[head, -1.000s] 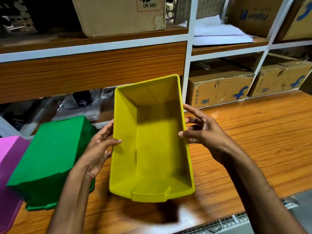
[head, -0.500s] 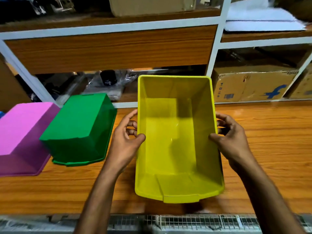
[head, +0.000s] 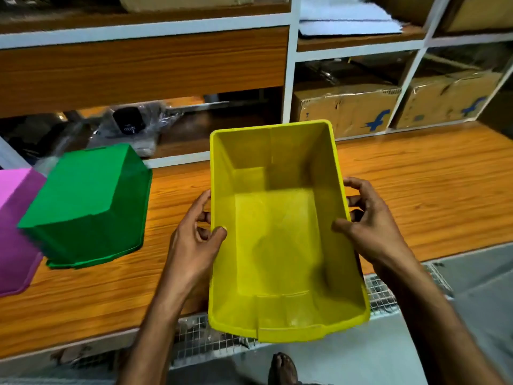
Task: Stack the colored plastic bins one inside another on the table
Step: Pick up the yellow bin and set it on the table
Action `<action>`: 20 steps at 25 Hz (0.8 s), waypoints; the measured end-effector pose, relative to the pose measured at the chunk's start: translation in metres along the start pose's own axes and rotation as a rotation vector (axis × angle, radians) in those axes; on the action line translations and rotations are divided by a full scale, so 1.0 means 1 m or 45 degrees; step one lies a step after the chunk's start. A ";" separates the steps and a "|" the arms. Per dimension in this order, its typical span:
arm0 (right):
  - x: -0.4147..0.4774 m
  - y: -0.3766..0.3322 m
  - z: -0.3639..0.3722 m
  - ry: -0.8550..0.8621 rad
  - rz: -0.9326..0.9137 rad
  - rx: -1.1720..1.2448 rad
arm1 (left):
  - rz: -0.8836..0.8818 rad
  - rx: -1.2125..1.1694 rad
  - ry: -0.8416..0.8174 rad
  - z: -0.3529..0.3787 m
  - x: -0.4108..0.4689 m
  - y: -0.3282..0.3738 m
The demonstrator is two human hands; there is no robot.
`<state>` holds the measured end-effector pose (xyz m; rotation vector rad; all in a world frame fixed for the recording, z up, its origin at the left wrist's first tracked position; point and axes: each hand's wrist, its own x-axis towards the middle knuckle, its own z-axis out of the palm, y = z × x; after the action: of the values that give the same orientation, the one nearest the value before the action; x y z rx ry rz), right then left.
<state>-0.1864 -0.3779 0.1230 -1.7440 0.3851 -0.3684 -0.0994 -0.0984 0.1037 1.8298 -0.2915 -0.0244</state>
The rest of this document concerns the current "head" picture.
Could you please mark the person's left hand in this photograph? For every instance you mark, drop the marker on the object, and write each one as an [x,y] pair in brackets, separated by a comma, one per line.
[188,252]

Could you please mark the person's right hand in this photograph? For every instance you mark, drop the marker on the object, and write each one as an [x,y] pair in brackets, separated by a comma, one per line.
[374,232]

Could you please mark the person's right middle finger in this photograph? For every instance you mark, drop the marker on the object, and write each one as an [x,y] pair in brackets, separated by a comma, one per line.
[356,201]

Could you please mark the person's left middle finger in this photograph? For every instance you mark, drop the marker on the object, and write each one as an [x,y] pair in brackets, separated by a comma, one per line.
[204,217]

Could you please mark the person's right thumb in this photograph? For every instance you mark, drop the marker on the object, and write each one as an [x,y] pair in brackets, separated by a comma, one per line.
[345,228]

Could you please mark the person's left thumb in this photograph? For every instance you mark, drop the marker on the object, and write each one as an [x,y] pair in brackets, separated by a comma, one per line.
[216,238]

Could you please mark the yellow plastic bin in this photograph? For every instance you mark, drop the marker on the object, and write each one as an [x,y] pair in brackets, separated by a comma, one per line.
[280,236]

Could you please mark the person's left forearm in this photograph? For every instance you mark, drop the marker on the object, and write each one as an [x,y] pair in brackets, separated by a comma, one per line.
[154,336]

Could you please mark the person's right forearm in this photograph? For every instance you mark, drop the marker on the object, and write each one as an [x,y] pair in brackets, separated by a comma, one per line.
[437,324]

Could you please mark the cardboard box with blue logo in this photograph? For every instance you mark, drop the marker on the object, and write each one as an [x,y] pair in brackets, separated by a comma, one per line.
[445,98]
[344,110]

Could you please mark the green plastic bin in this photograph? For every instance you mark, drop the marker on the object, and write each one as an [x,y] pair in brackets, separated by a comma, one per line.
[88,208]

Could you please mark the black device in plastic bag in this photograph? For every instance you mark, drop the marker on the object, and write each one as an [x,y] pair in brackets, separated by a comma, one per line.
[128,124]

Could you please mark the person's foot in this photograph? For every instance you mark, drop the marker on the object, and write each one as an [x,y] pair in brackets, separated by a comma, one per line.
[283,369]

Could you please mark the white wooden shelf unit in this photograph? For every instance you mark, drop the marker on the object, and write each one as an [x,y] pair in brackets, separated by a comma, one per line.
[288,48]

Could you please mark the stack of white papers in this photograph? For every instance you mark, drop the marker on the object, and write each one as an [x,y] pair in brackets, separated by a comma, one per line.
[344,15]

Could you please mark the pink plastic bin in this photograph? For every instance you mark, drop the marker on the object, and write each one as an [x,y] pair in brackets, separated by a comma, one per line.
[16,228]

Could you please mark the plain cardboard box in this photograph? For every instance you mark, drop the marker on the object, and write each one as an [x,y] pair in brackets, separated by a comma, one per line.
[477,11]
[184,1]

